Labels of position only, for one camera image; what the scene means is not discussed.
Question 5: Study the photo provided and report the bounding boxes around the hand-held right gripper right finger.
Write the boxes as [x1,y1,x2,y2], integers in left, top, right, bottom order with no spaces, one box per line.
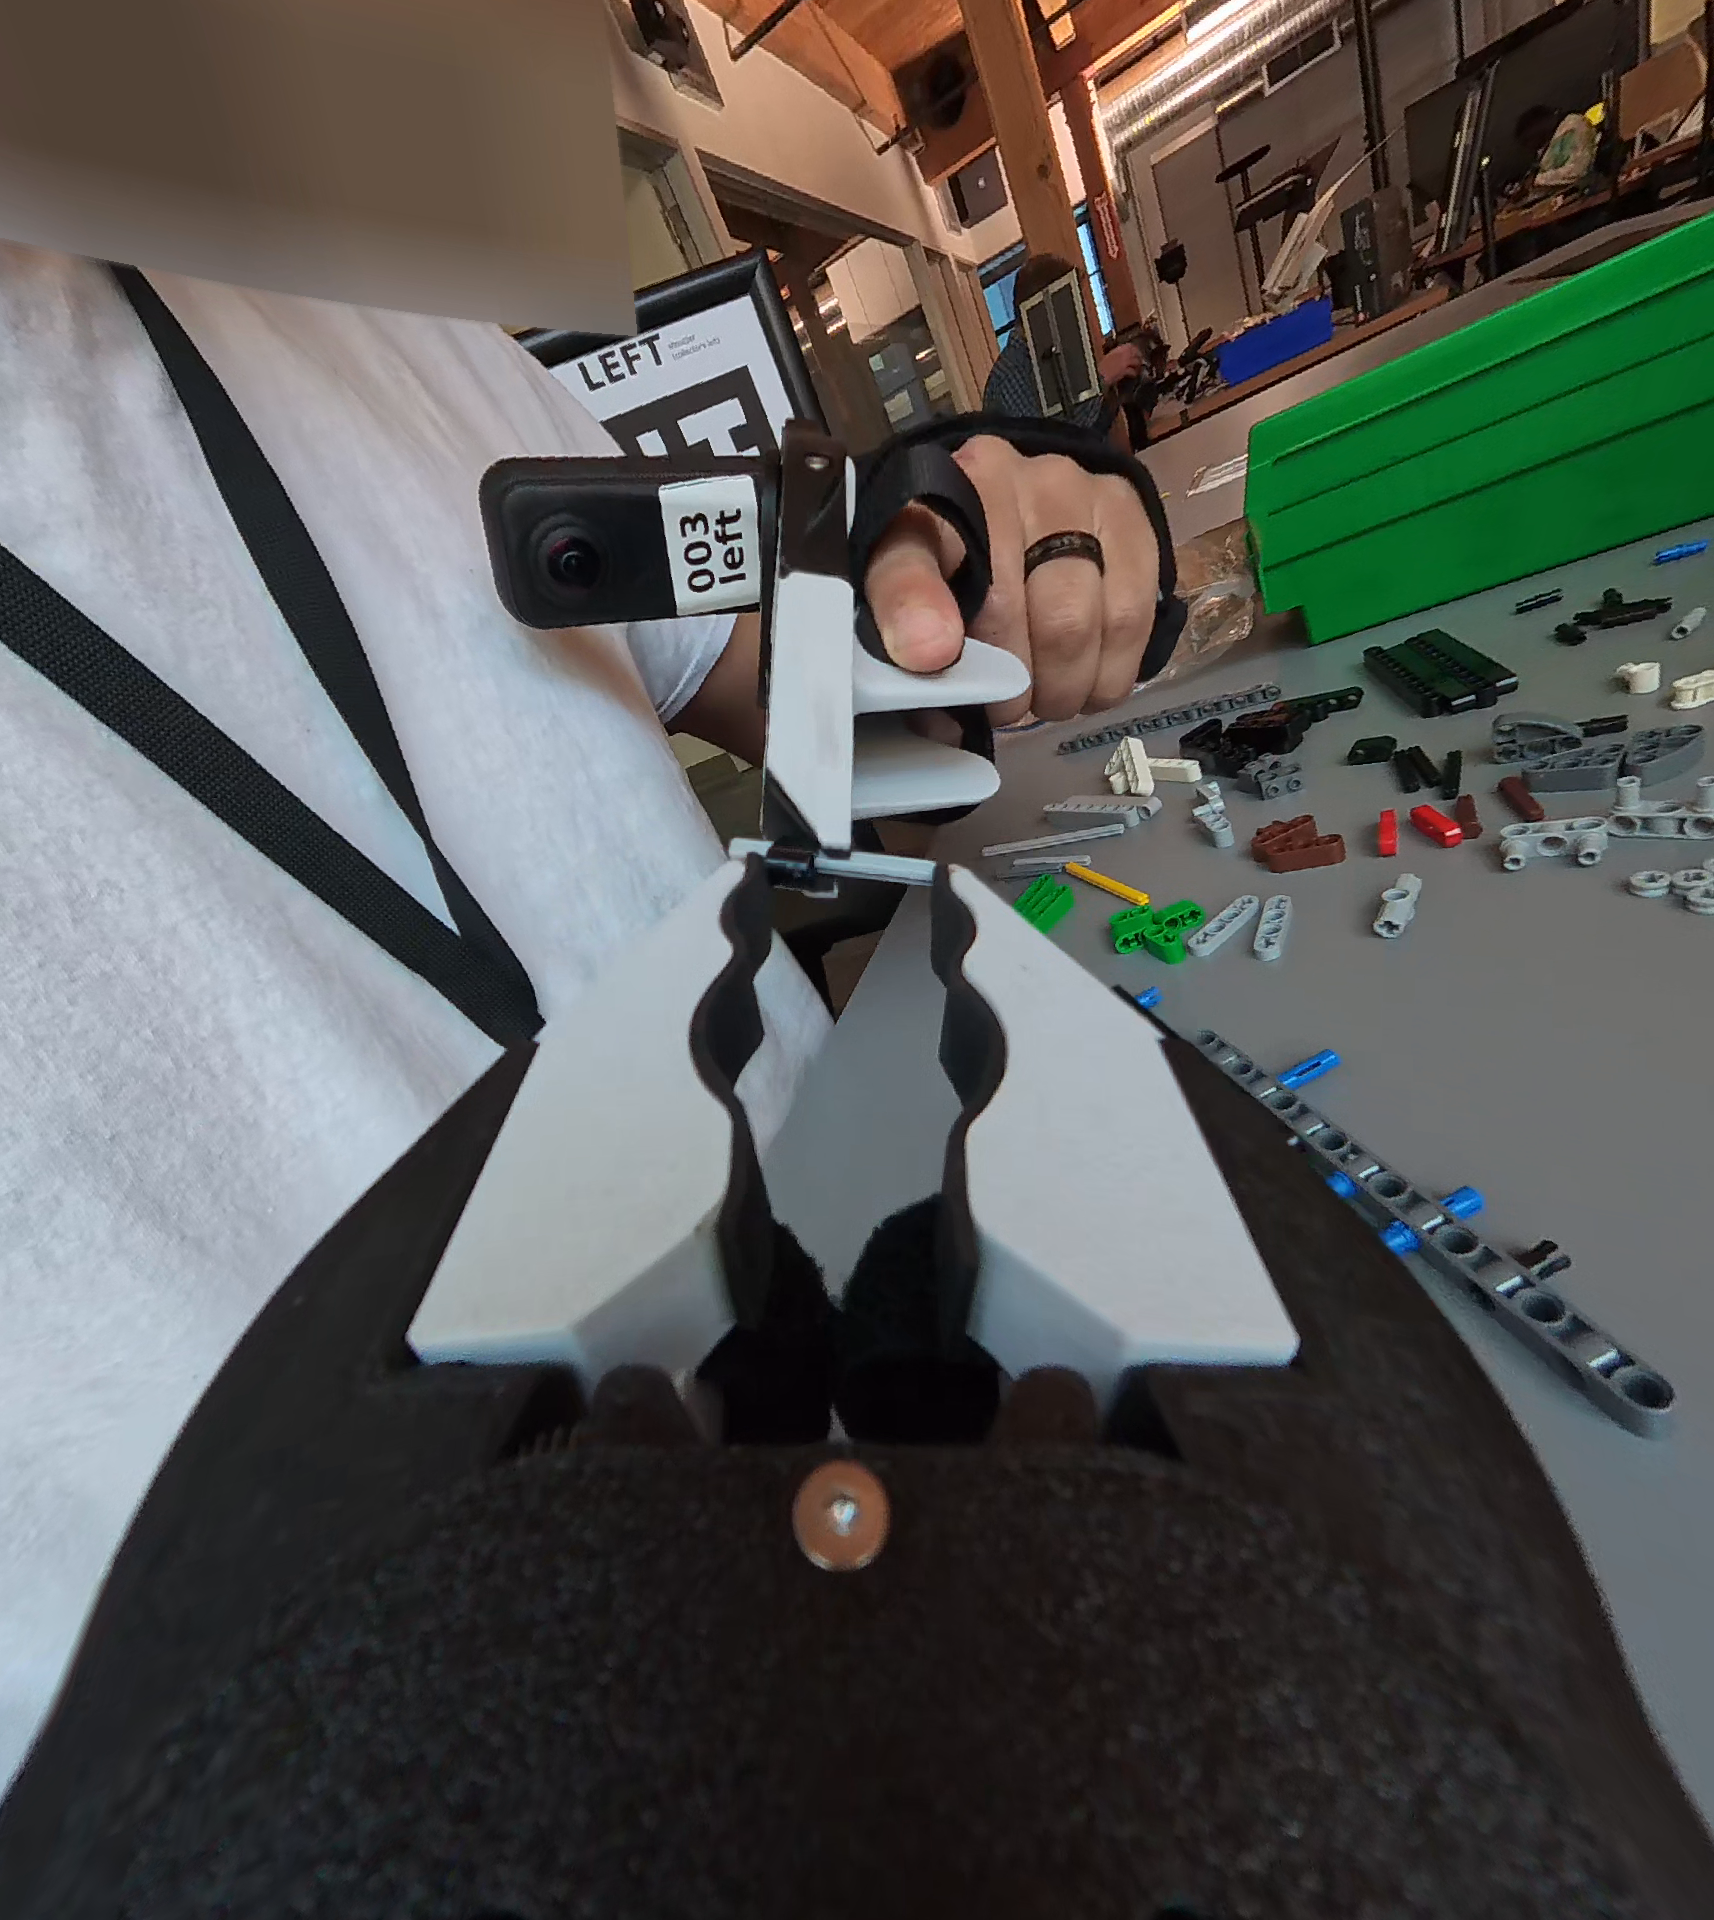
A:
[923,863,1304,1382]

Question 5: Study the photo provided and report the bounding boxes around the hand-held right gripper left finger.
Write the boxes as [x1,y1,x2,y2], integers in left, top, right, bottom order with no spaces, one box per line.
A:
[407,863,775,1388]

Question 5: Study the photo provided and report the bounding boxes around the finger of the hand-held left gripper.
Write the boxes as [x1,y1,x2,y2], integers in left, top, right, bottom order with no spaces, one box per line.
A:
[757,573,863,889]

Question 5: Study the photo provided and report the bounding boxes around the grey lego axle black bush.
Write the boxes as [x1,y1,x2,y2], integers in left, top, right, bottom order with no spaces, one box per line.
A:
[728,844,937,895]

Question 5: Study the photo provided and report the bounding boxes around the person's left forearm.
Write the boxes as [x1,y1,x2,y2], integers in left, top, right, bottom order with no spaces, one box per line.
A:
[661,614,768,741]

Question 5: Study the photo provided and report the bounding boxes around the long dark grey lego beam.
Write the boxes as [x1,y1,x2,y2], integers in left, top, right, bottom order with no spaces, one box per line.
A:
[1193,1026,1677,1439]

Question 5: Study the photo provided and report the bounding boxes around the green lego cross connector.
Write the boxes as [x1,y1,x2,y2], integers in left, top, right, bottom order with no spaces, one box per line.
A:
[1109,895,1208,966]

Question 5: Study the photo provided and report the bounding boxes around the scattered lego parts spread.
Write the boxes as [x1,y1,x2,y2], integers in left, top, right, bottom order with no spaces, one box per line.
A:
[976,531,1714,968]

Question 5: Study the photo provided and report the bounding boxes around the black ribbed lego block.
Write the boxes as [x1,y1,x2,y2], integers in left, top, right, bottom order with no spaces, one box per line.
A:
[1360,628,1522,719]

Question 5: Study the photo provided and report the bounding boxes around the person's left hand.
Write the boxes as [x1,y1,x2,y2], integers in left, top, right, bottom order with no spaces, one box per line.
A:
[853,436,1176,727]

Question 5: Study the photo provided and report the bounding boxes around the black framed marker sign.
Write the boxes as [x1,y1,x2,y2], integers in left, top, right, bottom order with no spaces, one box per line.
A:
[514,254,827,470]

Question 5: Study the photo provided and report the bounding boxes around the clear plastic bag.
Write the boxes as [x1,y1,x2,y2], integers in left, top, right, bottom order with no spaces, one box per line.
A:
[1169,517,1265,667]

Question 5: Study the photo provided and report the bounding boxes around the blue storage bin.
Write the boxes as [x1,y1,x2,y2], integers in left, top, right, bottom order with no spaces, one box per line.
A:
[1215,299,1336,383]

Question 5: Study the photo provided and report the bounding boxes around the green storage bin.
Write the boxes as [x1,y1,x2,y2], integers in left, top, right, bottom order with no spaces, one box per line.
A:
[1237,187,1714,651]

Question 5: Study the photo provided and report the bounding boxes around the cluttered background workbenches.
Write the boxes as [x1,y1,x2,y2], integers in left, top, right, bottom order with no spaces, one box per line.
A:
[1141,0,1714,436]

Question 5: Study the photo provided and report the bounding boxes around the thin black lanyard strap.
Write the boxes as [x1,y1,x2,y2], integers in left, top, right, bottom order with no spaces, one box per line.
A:
[113,261,547,1037]

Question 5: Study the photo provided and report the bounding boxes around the wide black shoulder strap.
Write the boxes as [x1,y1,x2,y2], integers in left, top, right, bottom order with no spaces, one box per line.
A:
[0,457,537,1042]

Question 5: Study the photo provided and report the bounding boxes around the wooden post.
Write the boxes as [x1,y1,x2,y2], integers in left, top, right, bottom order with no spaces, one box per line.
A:
[955,0,1102,324]

